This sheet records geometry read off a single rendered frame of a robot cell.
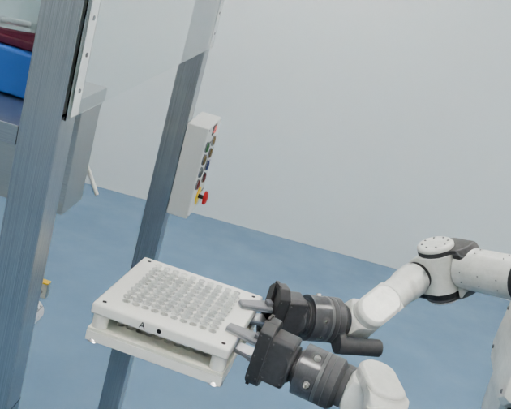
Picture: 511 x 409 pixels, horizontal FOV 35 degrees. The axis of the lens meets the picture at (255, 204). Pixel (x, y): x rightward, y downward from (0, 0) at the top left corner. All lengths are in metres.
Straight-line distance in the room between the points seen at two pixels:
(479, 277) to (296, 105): 3.22
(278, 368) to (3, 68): 0.65
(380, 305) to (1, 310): 0.70
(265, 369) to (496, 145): 3.73
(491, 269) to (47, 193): 0.89
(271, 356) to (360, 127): 3.56
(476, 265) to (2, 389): 0.93
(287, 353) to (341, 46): 3.53
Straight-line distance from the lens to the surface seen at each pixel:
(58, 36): 1.16
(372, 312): 1.56
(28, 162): 1.21
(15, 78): 1.34
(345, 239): 5.03
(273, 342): 1.35
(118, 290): 1.44
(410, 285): 1.69
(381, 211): 4.98
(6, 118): 1.22
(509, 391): 1.34
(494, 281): 1.67
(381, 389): 1.29
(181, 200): 2.19
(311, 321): 1.52
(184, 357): 1.37
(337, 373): 1.33
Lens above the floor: 1.73
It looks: 18 degrees down
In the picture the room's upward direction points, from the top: 16 degrees clockwise
